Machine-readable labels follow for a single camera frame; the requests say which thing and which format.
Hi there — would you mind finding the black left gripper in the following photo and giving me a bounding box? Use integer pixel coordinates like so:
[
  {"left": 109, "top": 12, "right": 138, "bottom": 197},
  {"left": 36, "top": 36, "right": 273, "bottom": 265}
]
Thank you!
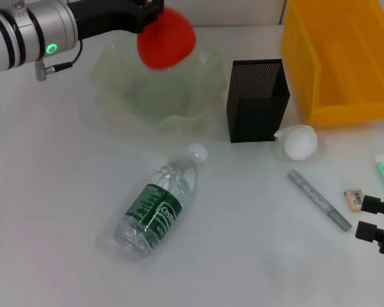
[{"left": 67, "top": 0, "right": 166, "bottom": 42}]

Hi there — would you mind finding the beige eraser with barcode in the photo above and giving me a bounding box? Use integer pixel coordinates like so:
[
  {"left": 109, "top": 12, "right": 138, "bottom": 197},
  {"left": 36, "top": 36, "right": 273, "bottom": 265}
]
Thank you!
[{"left": 343, "top": 188, "right": 371, "bottom": 212}]

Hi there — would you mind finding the orange fruit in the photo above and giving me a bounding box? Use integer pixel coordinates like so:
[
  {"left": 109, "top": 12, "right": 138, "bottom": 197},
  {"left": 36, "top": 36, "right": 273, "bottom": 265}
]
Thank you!
[{"left": 136, "top": 6, "right": 198, "bottom": 70}]

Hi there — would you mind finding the white paper ball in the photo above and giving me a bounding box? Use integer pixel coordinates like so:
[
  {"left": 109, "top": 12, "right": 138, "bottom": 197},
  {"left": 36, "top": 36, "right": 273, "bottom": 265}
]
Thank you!
[{"left": 274, "top": 123, "right": 319, "bottom": 161}]

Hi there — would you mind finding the clear green-label water bottle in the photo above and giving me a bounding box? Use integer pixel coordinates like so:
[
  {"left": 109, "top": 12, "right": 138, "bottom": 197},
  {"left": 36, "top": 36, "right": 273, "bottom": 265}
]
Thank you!
[{"left": 113, "top": 143, "right": 209, "bottom": 258}]

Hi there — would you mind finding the silver glitter pen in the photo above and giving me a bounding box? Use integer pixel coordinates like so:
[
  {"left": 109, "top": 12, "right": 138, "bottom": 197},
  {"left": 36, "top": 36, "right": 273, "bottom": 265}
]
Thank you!
[{"left": 287, "top": 168, "right": 353, "bottom": 233}]

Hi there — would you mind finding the pale green glass fruit plate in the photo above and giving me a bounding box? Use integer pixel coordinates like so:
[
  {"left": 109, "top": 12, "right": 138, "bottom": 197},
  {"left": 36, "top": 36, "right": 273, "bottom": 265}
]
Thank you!
[{"left": 90, "top": 31, "right": 227, "bottom": 129}]

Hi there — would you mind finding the black mesh pen holder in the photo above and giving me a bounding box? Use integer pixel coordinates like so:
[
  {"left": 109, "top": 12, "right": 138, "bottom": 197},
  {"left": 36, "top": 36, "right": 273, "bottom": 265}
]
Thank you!
[{"left": 226, "top": 58, "right": 291, "bottom": 143}]

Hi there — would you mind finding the yellow plastic bin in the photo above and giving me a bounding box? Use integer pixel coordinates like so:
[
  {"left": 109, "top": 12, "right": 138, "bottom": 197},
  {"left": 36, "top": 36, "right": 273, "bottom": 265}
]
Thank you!
[{"left": 280, "top": 0, "right": 384, "bottom": 126}]

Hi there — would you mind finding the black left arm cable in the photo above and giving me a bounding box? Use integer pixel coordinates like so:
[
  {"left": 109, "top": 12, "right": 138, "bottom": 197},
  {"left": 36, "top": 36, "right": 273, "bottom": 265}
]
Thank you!
[{"left": 52, "top": 40, "right": 83, "bottom": 70}]

